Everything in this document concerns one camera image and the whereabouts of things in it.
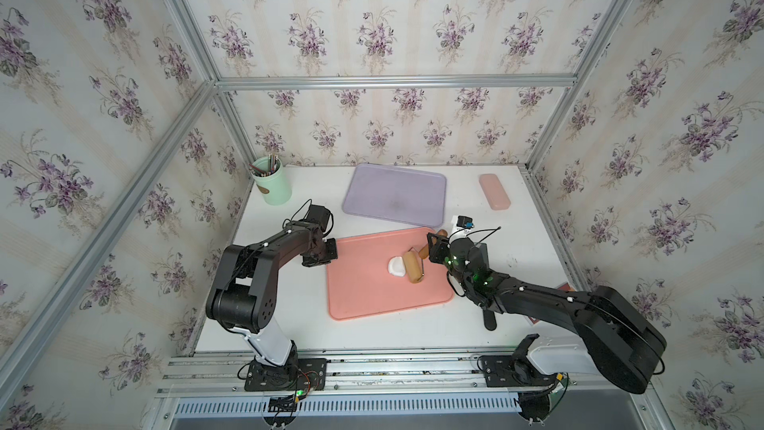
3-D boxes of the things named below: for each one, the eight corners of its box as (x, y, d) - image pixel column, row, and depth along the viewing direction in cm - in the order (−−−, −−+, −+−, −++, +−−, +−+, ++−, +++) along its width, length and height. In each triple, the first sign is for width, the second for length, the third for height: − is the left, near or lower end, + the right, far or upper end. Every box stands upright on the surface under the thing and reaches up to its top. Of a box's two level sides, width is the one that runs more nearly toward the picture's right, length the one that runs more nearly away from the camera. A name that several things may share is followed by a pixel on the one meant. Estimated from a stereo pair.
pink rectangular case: (491, 210, 109) (493, 206, 107) (477, 178, 120) (478, 174, 118) (510, 209, 110) (512, 204, 108) (494, 176, 121) (496, 172, 119)
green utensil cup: (261, 207, 110) (245, 177, 98) (268, 186, 117) (255, 155, 104) (288, 207, 110) (276, 177, 98) (294, 186, 117) (283, 155, 105)
